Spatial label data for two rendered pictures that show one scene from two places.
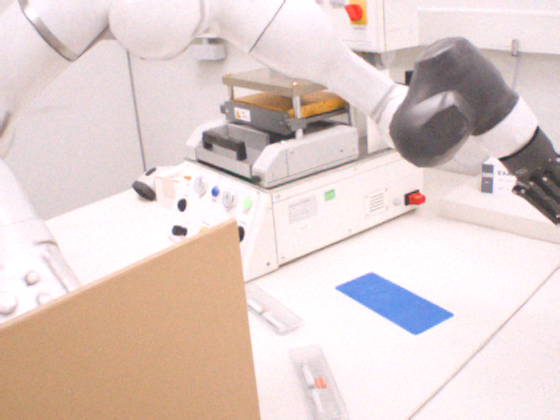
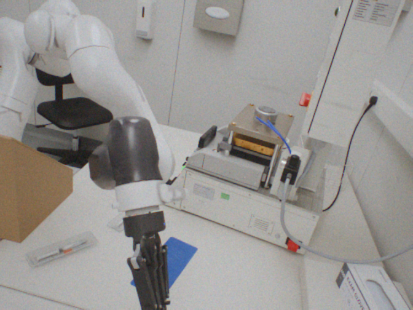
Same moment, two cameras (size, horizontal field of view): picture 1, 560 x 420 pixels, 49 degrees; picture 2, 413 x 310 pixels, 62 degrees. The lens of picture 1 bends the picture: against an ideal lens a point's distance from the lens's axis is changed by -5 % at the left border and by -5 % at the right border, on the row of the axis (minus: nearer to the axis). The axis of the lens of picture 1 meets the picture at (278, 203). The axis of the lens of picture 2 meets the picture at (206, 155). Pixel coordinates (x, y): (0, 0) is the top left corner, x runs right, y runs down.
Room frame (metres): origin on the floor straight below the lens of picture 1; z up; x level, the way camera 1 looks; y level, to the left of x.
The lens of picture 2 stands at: (0.60, -0.80, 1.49)
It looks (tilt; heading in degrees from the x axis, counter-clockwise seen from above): 26 degrees down; 50
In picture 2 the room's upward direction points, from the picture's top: 11 degrees clockwise
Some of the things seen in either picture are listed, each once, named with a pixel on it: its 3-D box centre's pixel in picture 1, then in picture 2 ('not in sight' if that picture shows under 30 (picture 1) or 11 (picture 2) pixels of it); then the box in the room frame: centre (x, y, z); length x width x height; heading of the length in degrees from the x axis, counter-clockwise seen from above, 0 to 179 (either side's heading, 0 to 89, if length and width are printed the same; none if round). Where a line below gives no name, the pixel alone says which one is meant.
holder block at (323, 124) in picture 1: (291, 129); (255, 152); (1.44, -0.04, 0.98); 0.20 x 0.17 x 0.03; 35
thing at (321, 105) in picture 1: (290, 94); (260, 131); (1.44, -0.05, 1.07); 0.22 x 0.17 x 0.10; 35
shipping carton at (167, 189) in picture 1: (194, 183); not in sight; (1.66, 0.22, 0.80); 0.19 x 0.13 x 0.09; 135
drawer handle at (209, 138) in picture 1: (223, 144); (208, 136); (1.34, 0.11, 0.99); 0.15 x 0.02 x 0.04; 35
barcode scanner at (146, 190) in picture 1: (165, 177); not in sight; (1.76, 0.32, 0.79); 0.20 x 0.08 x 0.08; 135
